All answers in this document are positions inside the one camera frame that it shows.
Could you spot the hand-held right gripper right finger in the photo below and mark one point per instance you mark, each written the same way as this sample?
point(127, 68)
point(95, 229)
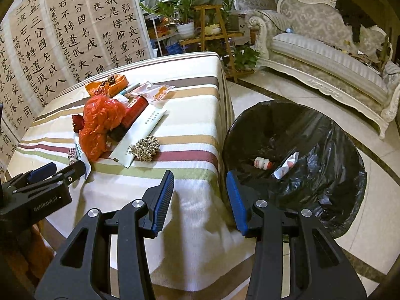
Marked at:
point(234, 200)

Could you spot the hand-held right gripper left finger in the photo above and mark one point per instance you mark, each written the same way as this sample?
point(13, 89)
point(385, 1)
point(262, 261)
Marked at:
point(165, 197)

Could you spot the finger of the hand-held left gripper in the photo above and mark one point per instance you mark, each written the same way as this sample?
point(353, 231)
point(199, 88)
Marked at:
point(42, 171)
point(75, 168)

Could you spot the red plastic bag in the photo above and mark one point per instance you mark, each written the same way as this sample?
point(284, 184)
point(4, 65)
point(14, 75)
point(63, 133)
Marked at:
point(100, 122)

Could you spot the white paper package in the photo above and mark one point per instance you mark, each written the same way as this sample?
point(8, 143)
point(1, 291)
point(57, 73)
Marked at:
point(140, 131)

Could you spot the trash bin with black bag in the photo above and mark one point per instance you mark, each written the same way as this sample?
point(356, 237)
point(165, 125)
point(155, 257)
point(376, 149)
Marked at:
point(281, 131)

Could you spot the red can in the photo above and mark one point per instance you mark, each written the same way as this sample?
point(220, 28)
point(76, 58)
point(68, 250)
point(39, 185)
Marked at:
point(134, 109)

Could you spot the small patterned packet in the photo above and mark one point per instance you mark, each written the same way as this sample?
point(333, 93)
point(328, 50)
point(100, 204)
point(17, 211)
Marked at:
point(72, 156)

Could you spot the white green printed packet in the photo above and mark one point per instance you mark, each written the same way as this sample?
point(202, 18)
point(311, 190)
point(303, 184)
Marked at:
point(78, 150)

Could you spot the dark red wrapper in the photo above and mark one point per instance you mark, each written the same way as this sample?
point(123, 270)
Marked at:
point(78, 125)

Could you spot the small white medicine bottle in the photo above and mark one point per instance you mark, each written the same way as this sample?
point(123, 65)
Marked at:
point(262, 163)

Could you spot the crumpled white paper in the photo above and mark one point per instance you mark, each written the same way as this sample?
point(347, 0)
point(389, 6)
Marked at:
point(286, 165)

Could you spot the crumpled white tissue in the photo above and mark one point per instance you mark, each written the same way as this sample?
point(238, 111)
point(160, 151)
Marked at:
point(122, 99)

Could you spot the striped tablecloth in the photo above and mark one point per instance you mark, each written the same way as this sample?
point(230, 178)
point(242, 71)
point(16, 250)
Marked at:
point(187, 115)

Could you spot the orange plastic bag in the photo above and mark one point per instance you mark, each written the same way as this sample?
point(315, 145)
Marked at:
point(100, 88)

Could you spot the pale blue plastic tube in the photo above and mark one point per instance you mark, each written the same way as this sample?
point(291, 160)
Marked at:
point(129, 89)

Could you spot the clear wrapper orange print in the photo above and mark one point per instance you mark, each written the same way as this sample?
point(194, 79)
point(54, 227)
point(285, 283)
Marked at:
point(159, 93)

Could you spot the small low green plant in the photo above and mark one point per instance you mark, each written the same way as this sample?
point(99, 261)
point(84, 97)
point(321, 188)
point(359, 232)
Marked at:
point(245, 57)

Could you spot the blue plastic crate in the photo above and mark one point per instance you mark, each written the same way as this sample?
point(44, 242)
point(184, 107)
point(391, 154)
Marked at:
point(173, 49)

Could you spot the white metal shelf rack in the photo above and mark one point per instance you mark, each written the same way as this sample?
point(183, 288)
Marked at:
point(157, 37)

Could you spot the wooden plant stand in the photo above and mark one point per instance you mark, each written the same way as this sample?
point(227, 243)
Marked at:
point(215, 37)

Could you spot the ornate cream sofa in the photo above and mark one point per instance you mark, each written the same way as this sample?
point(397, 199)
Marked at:
point(312, 56)

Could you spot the leafy plant in white pot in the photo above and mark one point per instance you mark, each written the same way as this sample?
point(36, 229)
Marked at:
point(186, 29)

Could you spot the yellow white bundle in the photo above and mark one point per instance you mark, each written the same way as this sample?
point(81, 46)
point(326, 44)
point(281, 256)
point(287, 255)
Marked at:
point(212, 29)

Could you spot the small blue capped bottle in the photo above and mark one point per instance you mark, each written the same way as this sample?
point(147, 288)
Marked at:
point(290, 30)

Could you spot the brown clutter pile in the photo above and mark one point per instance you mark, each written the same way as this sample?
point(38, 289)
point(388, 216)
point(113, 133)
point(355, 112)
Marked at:
point(359, 57)

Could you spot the ornate cream armchair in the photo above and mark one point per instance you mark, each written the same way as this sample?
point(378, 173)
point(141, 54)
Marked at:
point(250, 3)

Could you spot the black jacket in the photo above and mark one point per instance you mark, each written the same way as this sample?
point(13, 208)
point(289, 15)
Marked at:
point(353, 15)

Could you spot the calligraphy paper wall sheet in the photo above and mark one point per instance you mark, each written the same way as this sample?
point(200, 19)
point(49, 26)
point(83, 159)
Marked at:
point(103, 22)
point(12, 100)
point(34, 62)

